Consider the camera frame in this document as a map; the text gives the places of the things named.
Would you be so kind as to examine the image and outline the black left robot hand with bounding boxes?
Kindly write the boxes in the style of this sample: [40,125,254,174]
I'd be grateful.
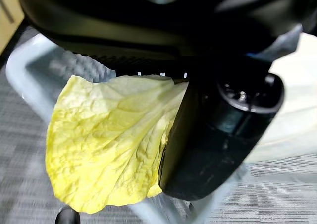
[14,0,317,200]

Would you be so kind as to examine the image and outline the yellow napa cabbage leaf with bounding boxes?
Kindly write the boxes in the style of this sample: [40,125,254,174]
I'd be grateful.
[46,32,317,214]

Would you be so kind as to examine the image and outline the pale blue plastic basket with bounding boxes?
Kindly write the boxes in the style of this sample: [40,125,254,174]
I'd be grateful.
[4,33,248,224]

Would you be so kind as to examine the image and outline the black rounded object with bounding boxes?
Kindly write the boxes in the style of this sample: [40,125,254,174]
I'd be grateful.
[54,205,81,224]

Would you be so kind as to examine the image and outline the brown cardboard box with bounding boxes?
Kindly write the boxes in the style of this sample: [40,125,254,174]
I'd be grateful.
[0,0,25,58]

